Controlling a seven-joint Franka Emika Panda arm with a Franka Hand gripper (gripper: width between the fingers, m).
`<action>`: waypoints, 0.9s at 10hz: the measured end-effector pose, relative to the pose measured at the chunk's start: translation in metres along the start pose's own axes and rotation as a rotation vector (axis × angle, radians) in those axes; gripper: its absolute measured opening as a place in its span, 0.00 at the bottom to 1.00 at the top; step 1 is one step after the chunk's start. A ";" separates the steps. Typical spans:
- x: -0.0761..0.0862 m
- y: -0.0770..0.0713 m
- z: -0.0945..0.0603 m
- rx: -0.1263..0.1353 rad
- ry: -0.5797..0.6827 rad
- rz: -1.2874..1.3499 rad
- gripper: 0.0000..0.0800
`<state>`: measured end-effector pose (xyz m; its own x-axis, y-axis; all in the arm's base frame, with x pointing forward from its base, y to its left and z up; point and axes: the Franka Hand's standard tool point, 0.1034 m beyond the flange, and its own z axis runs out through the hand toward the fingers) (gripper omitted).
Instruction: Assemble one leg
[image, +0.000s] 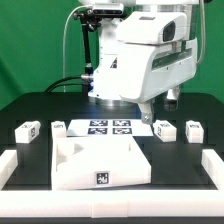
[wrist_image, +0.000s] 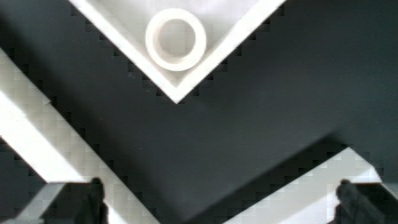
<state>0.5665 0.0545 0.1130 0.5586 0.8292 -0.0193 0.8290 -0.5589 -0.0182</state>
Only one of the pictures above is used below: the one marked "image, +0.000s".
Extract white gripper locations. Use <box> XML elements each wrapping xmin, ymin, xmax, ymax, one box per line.
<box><xmin>118</xmin><ymin>39</ymin><xmax>197</xmax><ymax>125</ymax></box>

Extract white square tabletop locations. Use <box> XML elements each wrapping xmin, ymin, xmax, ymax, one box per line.
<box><xmin>51</xmin><ymin>136</ymin><xmax>151</xmax><ymax>190</ymax></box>

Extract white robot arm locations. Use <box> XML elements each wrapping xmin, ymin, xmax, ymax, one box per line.
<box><xmin>78</xmin><ymin>0</ymin><xmax>212</xmax><ymax>124</ymax></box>

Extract white sheet with tags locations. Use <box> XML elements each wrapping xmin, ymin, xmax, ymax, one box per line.
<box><xmin>67</xmin><ymin>119</ymin><xmax>153</xmax><ymax>137</ymax></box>

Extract white U-shaped fence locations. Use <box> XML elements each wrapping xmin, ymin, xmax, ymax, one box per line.
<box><xmin>0</xmin><ymin>149</ymin><xmax>224</xmax><ymax>218</ymax></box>

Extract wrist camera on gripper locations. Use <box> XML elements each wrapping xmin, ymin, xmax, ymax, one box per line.
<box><xmin>116</xmin><ymin>11</ymin><xmax>187</xmax><ymax>45</ymax></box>

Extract black cables at base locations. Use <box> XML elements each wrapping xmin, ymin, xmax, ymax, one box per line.
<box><xmin>44</xmin><ymin>75</ymin><xmax>93</xmax><ymax>94</ymax></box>

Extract black camera stand pole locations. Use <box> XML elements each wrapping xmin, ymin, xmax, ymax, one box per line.
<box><xmin>80</xmin><ymin>17</ymin><xmax>93</xmax><ymax>93</ymax></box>

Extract black camera on mount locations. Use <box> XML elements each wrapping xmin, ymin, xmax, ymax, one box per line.
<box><xmin>74</xmin><ymin>3</ymin><xmax>126</xmax><ymax>19</ymax></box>

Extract white thin cable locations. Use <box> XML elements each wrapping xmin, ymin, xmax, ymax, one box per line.
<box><xmin>62</xmin><ymin>4</ymin><xmax>88</xmax><ymax>94</ymax></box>

